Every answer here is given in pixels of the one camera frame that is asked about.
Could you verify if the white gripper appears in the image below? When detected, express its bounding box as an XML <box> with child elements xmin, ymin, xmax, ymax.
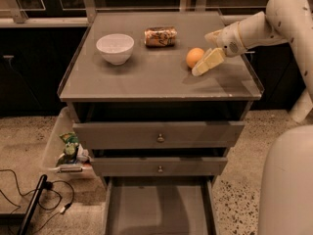
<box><xmin>192</xmin><ymin>23</ymin><xmax>246</xmax><ymax>76</ymax></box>

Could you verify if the orange fruit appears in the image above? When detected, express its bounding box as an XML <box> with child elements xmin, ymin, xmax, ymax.
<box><xmin>186</xmin><ymin>48</ymin><xmax>204</xmax><ymax>69</ymax></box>

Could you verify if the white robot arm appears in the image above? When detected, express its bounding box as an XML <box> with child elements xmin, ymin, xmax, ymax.
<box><xmin>191</xmin><ymin>0</ymin><xmax>313</xmax><ymax>235</ymax></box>

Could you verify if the grey top drawer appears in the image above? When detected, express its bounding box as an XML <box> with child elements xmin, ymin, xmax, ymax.
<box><xmin>73</xmin><ymin>121</ymin><xmax>244</xmax><ymax>150</ymax></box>

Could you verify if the grey drawer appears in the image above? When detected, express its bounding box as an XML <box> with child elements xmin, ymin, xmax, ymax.
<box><xmin>91</xmin><ymin>157</ymin><xmax>227</xmax><ymax>176</ymax></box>
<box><xmin>103</xmin><ymin>176</ymin><xmax>219</xmax><ymax>235</ymax></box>
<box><xmin>73</xmin><ymin>121</ymin><xmax>244</xmax><ymax>150</ymax></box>

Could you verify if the grey drawer cabinet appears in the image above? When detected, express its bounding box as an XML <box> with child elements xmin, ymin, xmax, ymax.
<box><xmin>57</xmin><ymin>11</ymin><xmax>264</xmax><ymax>235</ymax></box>

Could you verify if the brass top drawer knob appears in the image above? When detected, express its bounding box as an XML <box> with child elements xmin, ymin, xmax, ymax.
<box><xmin>156</xmin><ymin>133</ymin><xmax>165</xmax><ymax>143</ymax></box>

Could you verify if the grey middle drawer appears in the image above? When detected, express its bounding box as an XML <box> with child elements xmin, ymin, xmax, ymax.
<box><xmin>91</xmin><ymin>157</ymin><xmax>227</xmax><ymax>176</ymax></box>

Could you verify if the grey bottom drawer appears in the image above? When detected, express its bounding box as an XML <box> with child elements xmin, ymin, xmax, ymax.
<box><xmin>103</xmin><ymin>176</ymin><xmax>219</xmax><ymax>235</ymax></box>

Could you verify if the crushed brown soda can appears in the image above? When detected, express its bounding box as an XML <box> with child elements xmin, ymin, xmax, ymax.
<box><xmin>144</xmin><ymin>26</ymin><xmax>177</xmax><ymax>47</ymax></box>

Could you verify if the white ceramic bowl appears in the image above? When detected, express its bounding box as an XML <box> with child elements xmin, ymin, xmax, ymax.
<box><xmin>96</xmin><ymin>33</ymin><xmax>134</xmax><ymax>66</ymax></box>

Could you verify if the white pole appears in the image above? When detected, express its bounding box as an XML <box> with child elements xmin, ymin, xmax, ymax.
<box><xmin>289</xmin><ymin>89</ymin><xmax>313</xmax><ymax>122</ymax></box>

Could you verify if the green snack bag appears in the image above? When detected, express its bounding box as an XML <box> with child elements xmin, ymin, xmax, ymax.
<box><xmin>56</xmin><ymin>132</ymin><xmax>79</xmax><ymax>166</ymax></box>

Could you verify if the clear plastic storage bin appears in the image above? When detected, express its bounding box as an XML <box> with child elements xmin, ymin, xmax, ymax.
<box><xmin>41</xmin><ymin>108</ymin><xmax>96</xmax><ymax>180</ymax></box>

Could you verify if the black flat bar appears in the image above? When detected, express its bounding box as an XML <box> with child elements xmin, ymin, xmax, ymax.
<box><xmin>17</xmin><ymin>174</ymin><xmax>48</xmax><ymax>235</ymax></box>

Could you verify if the black cable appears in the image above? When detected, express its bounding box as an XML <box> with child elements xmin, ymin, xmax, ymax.
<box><xmin>0</xmin><ymin>168</ymin><xmax>76</xmax><ymax>235</ymax></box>

